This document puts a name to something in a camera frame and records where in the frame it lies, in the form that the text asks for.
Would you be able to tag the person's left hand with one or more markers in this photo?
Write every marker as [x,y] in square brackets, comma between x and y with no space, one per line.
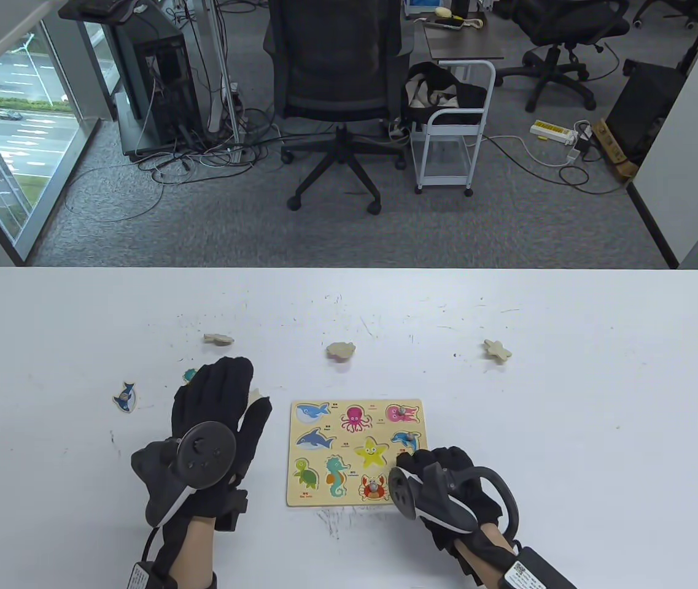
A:
[217,392]

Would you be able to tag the person's right hand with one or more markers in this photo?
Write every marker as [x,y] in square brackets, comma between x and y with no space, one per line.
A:
[441,457]

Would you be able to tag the teal seahorse puzzle piece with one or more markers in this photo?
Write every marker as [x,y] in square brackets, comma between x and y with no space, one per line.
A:
[188,374]

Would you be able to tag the light blue dolphin puzzle piece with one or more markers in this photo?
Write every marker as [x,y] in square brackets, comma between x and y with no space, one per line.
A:
[407,438]

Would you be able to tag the wooden whale puzzle piece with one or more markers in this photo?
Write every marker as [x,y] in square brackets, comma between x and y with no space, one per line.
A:
[255,396]

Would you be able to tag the wooden turtle puzzle piece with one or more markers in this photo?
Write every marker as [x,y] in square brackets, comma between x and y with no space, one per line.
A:
[218,339]

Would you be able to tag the pink squid puzzle piece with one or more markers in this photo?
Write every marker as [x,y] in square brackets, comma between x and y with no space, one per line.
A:
[395,416]

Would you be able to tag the red crab puzzle piece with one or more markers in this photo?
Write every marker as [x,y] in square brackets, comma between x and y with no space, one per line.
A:
[374,491]

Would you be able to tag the blue shark puzzle piece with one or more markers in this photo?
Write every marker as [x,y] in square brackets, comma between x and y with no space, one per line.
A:
[124,397]

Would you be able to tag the wooden puzzle frame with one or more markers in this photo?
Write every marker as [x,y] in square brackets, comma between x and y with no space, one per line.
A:
[348,451]

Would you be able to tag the yellow starfish puzzle piece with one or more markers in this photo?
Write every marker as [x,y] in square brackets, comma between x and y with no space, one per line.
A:
[496,350]

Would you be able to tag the pink octopus puzzle piece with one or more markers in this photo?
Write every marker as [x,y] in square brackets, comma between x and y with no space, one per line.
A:
[341,350]

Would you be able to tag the person's right forearm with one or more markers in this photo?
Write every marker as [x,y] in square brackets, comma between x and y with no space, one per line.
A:
[496,540]

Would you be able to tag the black right hand controller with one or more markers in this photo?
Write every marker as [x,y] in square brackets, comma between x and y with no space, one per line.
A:
[441,503]

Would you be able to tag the black hand controller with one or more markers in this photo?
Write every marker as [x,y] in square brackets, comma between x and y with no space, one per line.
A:
[207,454]
[441,503]

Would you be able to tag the black left hand controller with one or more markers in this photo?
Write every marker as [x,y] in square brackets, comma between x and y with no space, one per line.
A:
[207,454]

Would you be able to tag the white rolling cart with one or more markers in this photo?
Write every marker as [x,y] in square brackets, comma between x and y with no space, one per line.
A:
[450,183]

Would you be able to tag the black computer tower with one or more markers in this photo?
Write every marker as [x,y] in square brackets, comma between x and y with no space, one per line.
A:
[161,92]

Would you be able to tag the white rig pole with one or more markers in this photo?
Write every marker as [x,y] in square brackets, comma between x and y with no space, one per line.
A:
[224,80]

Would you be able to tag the glass window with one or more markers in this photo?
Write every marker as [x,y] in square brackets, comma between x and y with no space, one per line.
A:
[11,135]

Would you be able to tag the white yellow power strip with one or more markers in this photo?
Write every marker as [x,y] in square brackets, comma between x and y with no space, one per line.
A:
[551,130]

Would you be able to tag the black mesh office chair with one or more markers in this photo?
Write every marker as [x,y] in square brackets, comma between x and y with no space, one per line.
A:
[336,67]

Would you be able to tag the cardboard box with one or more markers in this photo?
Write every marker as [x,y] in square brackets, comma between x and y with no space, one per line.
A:
[616,150]

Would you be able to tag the white plug adapter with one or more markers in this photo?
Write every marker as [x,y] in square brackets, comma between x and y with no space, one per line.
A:
[582,132]

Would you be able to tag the black and beige bag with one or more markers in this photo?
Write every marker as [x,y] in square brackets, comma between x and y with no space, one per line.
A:
[441,92]

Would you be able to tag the black monitor stand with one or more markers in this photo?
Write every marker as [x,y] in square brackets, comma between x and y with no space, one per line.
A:
[100,9]

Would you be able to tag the black case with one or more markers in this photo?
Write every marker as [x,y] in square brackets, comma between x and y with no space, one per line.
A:
[643,107]

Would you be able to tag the brown side table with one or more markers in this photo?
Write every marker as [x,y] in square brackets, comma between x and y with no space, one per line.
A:
[465,43]

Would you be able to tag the pale yellow curved object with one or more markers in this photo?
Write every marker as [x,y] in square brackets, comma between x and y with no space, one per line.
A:
[474,23]

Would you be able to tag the blue white box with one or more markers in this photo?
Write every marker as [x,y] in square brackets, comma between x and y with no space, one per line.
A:
[422,6]

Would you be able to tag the yellow round object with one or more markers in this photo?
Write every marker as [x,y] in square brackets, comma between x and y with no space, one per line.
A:
[444,11]

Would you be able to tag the black bottle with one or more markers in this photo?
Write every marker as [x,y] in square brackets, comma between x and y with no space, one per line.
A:
[459,6]

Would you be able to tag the black right wrist camera module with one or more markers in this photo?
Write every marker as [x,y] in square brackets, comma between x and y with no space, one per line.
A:
[536,570]

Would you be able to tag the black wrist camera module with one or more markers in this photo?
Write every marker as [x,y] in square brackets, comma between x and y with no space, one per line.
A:
[138,577]
[536,570]

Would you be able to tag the black left wrist camera module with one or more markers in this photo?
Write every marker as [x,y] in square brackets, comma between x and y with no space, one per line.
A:
[138,577]

